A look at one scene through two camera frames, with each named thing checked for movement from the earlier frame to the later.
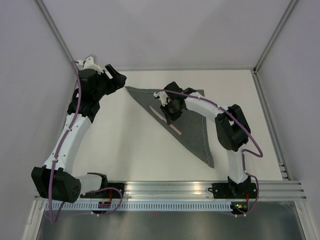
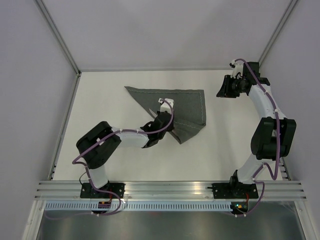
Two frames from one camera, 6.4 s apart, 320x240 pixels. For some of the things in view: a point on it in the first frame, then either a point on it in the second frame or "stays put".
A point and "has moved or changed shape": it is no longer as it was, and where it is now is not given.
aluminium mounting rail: [199, 190] stays put
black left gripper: [115, 84] → [171, 126]
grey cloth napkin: [193, 127] has moved or changed shape
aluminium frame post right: [273, 38] stays put
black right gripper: [171, 118] → [225, 91]
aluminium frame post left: [53, 29] stays put
